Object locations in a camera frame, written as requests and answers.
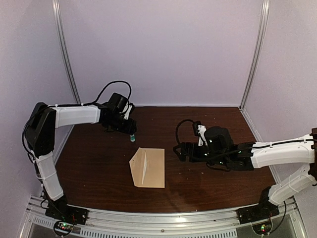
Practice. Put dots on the round circuit board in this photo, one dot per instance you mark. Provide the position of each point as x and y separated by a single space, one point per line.
262 228
62 228

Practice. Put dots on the front aluminium slotted rail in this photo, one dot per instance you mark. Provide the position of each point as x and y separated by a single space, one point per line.
223 223

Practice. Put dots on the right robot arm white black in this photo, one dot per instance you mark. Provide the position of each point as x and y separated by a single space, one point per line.
216 147

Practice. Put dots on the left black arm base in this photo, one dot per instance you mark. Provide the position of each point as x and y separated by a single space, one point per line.
67 210

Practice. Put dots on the left aluminium frame post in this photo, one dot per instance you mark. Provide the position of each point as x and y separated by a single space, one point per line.
64 50

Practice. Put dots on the aluminium frame post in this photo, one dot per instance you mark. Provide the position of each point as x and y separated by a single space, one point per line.
64 50
257 51

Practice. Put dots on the small green glue stick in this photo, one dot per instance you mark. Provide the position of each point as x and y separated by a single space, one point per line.
132 138

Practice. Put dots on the left round circuit board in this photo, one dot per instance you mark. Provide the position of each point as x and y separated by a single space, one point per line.
62 228

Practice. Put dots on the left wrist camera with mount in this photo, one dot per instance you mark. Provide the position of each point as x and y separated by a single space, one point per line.
129 107

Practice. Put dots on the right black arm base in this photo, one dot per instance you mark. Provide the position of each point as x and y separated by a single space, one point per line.
264 210

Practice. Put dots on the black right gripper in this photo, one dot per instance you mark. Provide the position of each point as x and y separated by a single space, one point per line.
186 146

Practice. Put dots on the right aluminium frame post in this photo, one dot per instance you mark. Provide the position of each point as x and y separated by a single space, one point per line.
257 51

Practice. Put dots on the brown kraft envelope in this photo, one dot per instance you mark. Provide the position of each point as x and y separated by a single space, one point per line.
155 174

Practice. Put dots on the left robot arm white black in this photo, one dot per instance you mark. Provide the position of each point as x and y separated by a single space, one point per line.
49 126

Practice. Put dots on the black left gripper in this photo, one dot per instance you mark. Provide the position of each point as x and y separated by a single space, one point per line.
129 129

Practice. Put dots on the right round circuit board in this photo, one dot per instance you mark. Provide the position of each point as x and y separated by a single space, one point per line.
262 228

